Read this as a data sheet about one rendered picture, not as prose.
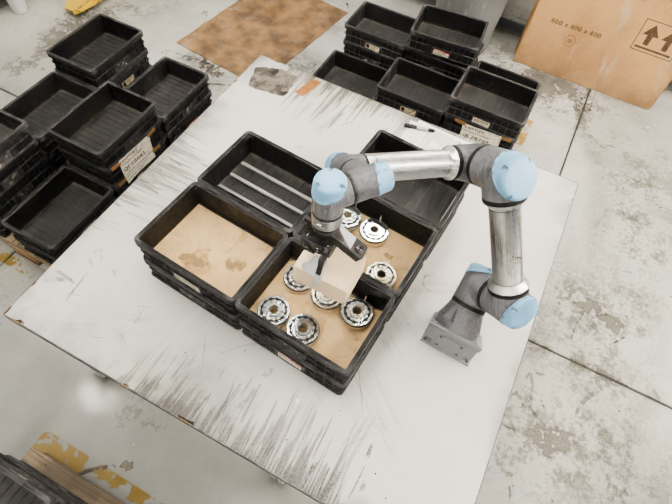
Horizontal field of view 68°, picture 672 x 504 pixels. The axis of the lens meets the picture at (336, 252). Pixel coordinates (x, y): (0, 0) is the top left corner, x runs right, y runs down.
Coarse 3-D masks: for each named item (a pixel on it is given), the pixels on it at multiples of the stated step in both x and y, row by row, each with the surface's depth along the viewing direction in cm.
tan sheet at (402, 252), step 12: (360, 240) 174; (396, 240) 175; (408, 240) 175; (372, 252) 171; (384, 252) 172; (396, 252) 172; (408, 252) 172; (396, 264) 170; (408, 264) 170; (396, 288) 165
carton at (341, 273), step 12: (336, 252) 135; (300, 264) 133; (336, 264) 133; (348, 264) 134; (360, 264) 134; (300, 276) 135; (324, 276) 131; (336, 276) 131; (348, 276) 132; (312, 288) 137; (324, 288) 134; (336, 288) 130; (348, 288) 130; (336, 300) 136
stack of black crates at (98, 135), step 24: (96, 96) 238; (120, 96) 244; (72, 120) 232; (96, 120) 241; (120, 120) 242; (144, 120) 235; (72, 144) 220; (96, 144) 233; (120, 144) 228; (96, 168) 227; (120, 168) 235; (144, 168) 250; (120, 192) 243
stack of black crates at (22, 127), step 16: (0, 112) 226; (0, 128) 234; (16, 128) 221; (0, 144) 216; (16, 144) 224; (32, 144) 231; (0, 160) 220; (16, 160) 227; (32, 160) 237; (0, 176) 224; (16, 176) 232; (32, 176) 241; (48, 176) 249; (0, 192) 228; (16, 192) 236; (32, 192) 244; (0, 208) 231; (0, 224) 234
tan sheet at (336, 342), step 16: (272, 288) 161; (256, 304) 158; (304, 304) 159; (320, 320) 157; (336, 320) 157; (320, 336) 154; (336, 336) 154; (352, 336) 154; (320, 352) 151; (336, 352) 151; (352, 352) 152
